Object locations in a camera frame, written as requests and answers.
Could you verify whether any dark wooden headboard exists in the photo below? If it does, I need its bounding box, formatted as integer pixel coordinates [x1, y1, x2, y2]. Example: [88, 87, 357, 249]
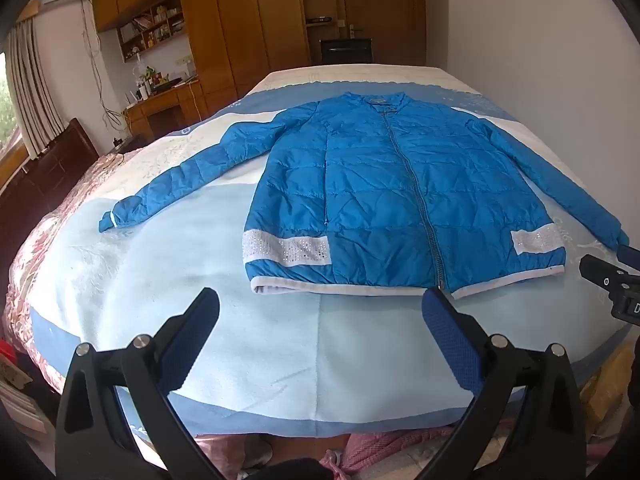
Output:
[0, 117, 101, 311]

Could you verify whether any black chair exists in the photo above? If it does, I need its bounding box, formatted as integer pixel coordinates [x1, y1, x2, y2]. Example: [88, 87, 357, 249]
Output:
[319, 37, 375, 66]

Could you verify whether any pink checked cloth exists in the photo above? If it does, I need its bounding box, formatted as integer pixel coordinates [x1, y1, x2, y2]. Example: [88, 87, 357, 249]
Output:
[320, 422, 501, 480]

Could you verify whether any wooden desk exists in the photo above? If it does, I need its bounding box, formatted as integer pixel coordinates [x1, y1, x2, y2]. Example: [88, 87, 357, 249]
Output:
[122, 77, 208, 142]

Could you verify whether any blue quilted jacket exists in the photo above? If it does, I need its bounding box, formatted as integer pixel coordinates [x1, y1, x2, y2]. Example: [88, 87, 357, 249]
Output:
[98, 91, 630, 301]

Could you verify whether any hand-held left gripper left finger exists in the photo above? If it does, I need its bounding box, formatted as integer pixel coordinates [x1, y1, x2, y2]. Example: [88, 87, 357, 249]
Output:
[54, 287, 223, 480]

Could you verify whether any pink floral bedspread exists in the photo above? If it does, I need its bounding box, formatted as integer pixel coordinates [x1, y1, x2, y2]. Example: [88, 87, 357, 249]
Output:
[2, 152, 132, 386]

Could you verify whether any wooden door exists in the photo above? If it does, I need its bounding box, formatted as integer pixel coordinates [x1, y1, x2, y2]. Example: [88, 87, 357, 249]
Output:
[332, 0, 427, 66]

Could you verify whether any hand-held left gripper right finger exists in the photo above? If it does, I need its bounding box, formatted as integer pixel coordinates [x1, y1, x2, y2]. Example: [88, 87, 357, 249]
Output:
[421, 287, 587, 480]

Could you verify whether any wooden wardrobe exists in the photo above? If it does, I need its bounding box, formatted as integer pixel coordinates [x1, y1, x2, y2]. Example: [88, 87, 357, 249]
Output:
[177, 0, 312, 107]

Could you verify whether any wooden wall bookshelf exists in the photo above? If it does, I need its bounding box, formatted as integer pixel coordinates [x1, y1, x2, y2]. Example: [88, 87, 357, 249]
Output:
[117, 0, 188, 64]

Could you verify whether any striped beige curtain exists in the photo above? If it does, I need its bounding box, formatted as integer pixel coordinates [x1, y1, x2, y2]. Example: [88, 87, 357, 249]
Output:
[2, 14, 68, 158]

